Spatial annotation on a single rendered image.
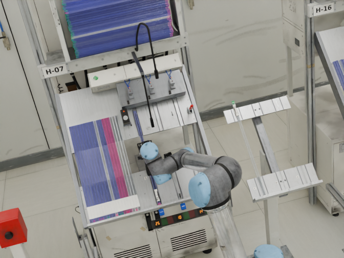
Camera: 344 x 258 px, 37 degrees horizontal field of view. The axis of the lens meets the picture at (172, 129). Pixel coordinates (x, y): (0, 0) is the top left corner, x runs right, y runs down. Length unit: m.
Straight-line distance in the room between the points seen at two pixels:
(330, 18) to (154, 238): 1.63
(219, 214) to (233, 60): 2.68
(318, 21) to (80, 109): 1.44
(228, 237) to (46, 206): 2.26
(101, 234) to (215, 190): 1.21
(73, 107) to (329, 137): 1.47
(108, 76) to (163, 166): 0.64
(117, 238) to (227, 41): 2.10
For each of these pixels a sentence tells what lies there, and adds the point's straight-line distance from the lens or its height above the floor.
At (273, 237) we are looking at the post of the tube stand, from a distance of 2.97.
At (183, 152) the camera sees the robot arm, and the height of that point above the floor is 1.04.
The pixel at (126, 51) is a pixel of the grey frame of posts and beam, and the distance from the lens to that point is 2.63.
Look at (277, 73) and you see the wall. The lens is 4.68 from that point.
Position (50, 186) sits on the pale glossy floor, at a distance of 4.22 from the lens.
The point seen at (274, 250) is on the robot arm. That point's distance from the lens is 2.14.
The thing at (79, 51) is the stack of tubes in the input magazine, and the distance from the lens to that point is 2.57.
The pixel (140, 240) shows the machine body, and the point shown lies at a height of 0.28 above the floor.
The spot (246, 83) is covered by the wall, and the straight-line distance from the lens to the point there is 4.60.
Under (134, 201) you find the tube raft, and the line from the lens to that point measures 2.52.
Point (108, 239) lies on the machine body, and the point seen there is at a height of 0.34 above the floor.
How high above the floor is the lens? 2.27
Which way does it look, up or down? 30 degrees down
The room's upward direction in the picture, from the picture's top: 10 degrees counter-clockwise
